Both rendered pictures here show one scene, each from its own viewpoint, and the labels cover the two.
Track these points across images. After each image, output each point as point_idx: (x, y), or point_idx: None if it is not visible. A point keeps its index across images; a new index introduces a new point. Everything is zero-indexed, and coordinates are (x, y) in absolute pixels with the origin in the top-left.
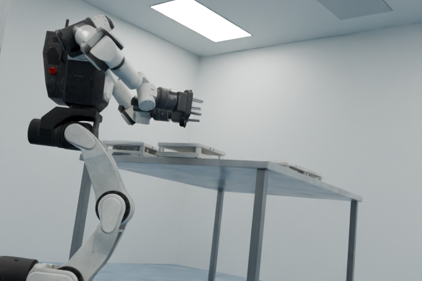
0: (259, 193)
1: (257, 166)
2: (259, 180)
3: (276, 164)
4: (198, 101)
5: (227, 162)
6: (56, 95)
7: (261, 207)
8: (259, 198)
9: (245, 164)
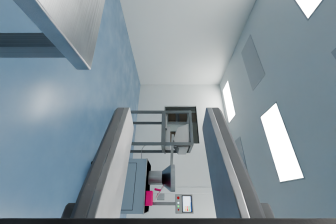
0: (24, 54)
1: (69, 58)
2: (46, 51)
3: (96, 39)
4: (208, 163)
5: None
6: None
7: (4, 57)
8: (15, 54)
9: (55, 38)
